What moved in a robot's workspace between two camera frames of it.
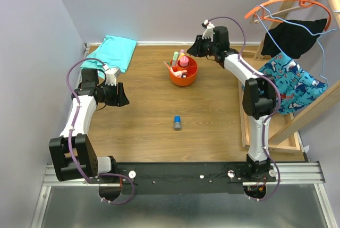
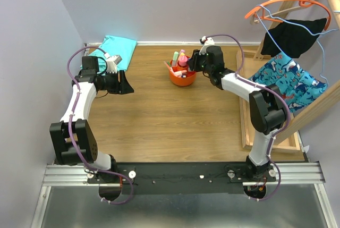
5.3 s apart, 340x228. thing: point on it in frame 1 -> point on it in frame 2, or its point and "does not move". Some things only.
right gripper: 195,49 -> 195,57
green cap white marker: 169,65 does not move
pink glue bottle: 184,61 does not move
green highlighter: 175,58 does not move
